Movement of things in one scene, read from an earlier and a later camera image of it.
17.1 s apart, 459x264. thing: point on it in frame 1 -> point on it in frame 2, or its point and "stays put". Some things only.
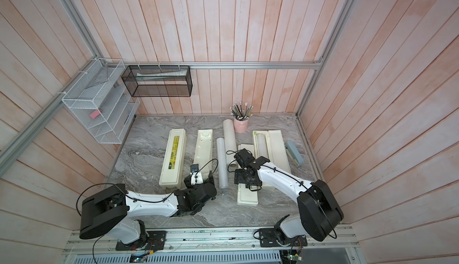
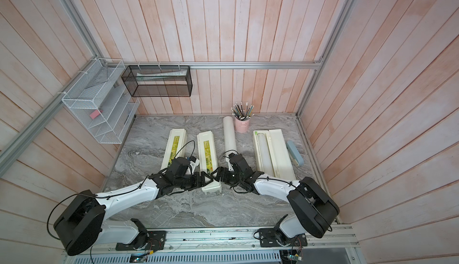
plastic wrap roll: (262, 146) stays put
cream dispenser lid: (245, 196) -> (208, 160)
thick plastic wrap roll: (229, 134) stays put
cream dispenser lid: (278, 152) stays put
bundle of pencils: (240, 114) stays put
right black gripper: (238, 177) -> (220, 176)
